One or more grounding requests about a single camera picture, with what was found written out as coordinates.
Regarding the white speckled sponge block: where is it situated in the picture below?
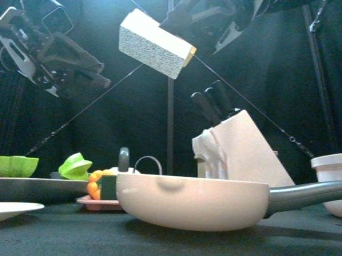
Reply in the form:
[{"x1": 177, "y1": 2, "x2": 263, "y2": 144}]
[{"x1": 117, "y1": 8, "x2": 197, "y2": 80}]

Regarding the green toy pepper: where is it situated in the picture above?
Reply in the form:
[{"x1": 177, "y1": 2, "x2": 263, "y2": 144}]
[{"x1": 57, "y1": 152, "x2": 93, "y2": 182}]

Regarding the green toy lettuce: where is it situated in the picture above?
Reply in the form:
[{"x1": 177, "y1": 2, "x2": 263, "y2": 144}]
[{"x1": 0, "y1": 155, "x2": 40, "y2": 178}]

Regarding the cream knife block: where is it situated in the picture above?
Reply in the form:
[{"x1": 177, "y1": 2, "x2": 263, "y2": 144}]
[{"x1": 191, "y1": 109, "x2": 296, "y2": 188}]

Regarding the grey metal tray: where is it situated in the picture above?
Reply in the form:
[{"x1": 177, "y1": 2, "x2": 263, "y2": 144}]
[{"x1": 0, "y1": 176, "x2": 90, "y2": 204}]

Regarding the pink small plate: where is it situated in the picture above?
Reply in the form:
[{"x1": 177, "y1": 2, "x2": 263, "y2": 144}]
[{"x1": 74, "y1": 194, "x2": 124, "y2": 212}]

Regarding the white plate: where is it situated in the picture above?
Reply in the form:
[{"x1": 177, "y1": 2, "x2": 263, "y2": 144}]
[{"x1": 0, "y1": 201, "x2": 45, "y2": 223}]

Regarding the white cup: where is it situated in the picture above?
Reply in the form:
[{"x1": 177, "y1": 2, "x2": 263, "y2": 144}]
[{"x1": 310, "y1": 152, "x2": 342, "y2": 218}]

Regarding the thin diagonal brace cable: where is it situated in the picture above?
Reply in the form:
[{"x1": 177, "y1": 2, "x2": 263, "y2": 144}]
[
  {"x1": 24, "y1": 63, "x2": 145, "y2": 157},
  {"x1": 193, "y1": 54, "x2": 315, "y2": 159}
]

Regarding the black knife handle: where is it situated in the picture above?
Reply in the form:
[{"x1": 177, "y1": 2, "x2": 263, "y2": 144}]
[
  {"x1": 189, "y1": 91, "x2": 223, "y2": 127},
  {"x1": 203, "y1": 79, "x2": 241, "y2": 118}
]

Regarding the vertical metal frame pole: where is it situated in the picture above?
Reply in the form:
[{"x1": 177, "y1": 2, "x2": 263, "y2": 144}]
[{"x1": 165, "y1": 0, "x2": 176, "y2": 176}]

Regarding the grey utensil handle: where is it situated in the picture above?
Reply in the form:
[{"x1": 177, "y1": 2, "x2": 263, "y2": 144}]
[{"x1": 117, "y1": 146, "x2": 131, "y2": 173}]

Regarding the grey wire loop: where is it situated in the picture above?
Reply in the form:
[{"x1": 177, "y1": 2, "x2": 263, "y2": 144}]
[{"x1": 132, "y1": 155, "x2": 164, "y2": 176}]

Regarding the dark slanted frame pole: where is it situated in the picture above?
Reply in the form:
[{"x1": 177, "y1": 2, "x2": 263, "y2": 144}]
[{"x1": 302, "y1": 0, "x2": 340, "y2": 154}]

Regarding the cream pan with grey handle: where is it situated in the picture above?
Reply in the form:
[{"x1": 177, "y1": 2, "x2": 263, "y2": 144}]
[{"x1": 115, "y1": 172, "x2": 342, "y2": 233}]

